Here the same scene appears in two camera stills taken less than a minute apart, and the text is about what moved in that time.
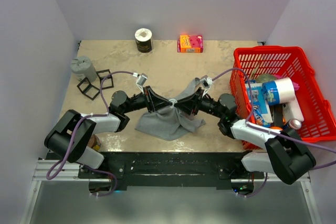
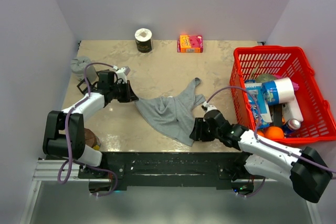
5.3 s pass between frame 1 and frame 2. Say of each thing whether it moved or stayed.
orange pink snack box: stayed
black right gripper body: moved
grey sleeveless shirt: moved
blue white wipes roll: stayed
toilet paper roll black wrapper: stayed
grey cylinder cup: stayed
